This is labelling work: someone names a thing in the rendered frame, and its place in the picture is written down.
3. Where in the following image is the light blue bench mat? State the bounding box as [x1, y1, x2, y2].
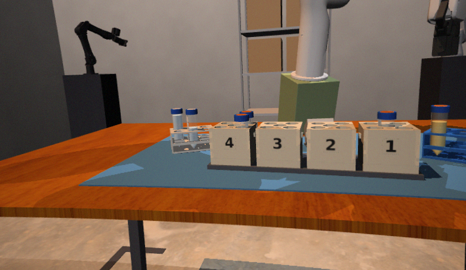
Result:
[78, 133, 466, 201]

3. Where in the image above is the conical tube with pink liquid and blue cap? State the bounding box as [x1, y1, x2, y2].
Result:
[377, 111, 397, 127]

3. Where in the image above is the blue tube rack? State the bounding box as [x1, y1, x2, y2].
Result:
[422, 128, 466, 164]

